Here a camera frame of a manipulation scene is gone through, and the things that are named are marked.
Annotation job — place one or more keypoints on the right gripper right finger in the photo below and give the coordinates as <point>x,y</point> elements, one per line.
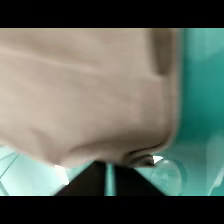
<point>131,183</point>

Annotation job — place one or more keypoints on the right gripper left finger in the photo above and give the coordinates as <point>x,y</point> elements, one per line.
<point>88,181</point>

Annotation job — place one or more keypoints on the beige garment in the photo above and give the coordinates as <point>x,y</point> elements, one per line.
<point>86,96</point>

